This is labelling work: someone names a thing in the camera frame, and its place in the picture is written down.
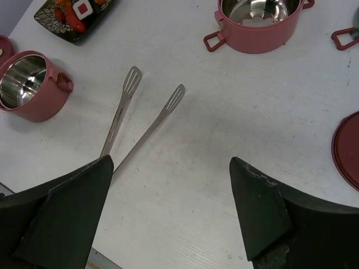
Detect black patterned square plate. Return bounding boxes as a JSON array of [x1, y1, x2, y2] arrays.
[[34, 0, 117, 44]]

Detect grey lid with handle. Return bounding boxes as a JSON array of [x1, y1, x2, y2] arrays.
[[331, 5, 359, 51]]

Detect white red sushi piece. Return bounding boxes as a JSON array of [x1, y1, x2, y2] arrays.
[[72, 0, 93, 20]]

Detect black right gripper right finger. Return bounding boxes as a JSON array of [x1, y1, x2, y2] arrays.
[[229, 157, 358, 268]]

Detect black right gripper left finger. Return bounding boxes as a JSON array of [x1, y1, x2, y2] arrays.
[[1, 155, 114, 268]]

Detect pink steel-lined left bowl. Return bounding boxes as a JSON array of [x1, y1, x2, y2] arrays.
[[1, 50, 73, 122]]

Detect pink steel-lined far bowl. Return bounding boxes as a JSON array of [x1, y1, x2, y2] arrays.
[[203, 1, 315, 54]]

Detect dark red flat lid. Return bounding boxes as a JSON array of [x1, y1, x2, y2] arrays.
[[331, 112, 358, 191]]

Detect stainless steel tongs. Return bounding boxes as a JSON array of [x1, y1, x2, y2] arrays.
[[100, 66, 186, 173]]

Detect pink steel-lined bowl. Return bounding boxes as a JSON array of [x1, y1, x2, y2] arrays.
[[203, 1, 315, 54], [1, 50, 73, 122]]

